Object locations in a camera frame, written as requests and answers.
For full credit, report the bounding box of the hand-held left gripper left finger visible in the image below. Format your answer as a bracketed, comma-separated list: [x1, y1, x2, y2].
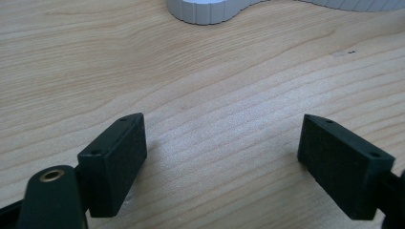
[76, 112, 148, 219]

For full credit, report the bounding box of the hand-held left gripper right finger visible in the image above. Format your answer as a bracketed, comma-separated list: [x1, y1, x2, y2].
[296, 114, 396, 221]

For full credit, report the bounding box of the white ribbed wavy tray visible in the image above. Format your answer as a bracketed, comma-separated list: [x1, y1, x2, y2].
[165, 0, 405, 26]

